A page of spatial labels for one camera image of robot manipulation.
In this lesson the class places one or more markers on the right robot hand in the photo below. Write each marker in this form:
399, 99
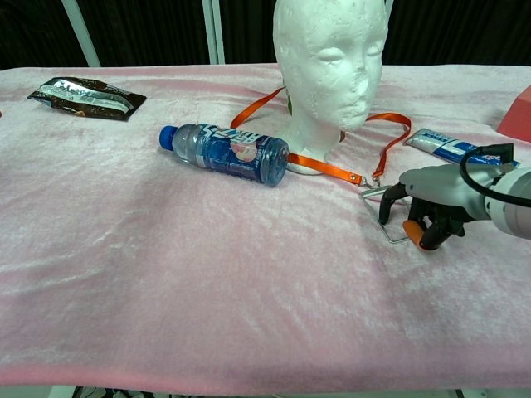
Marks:
439, 186

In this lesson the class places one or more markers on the clear badge holder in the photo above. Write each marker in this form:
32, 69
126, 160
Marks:
396, 226

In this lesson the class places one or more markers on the white foam mannequin head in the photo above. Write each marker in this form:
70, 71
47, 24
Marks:
327, 83

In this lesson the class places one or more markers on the blue white toothpaste tube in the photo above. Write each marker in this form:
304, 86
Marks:
435, 145

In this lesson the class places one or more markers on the red block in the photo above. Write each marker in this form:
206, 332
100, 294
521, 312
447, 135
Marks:
518, 118

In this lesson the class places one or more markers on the pink plush table cloth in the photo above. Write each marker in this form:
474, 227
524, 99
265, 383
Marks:
249, 269

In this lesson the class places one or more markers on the blue plastic drink bottle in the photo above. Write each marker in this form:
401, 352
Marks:
232, 153

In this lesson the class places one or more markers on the brown snack packet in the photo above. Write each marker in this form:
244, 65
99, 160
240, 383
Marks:
87, 99

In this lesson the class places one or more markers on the white partition post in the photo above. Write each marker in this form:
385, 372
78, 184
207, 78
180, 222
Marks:
81, 33
389, 8
213, 33

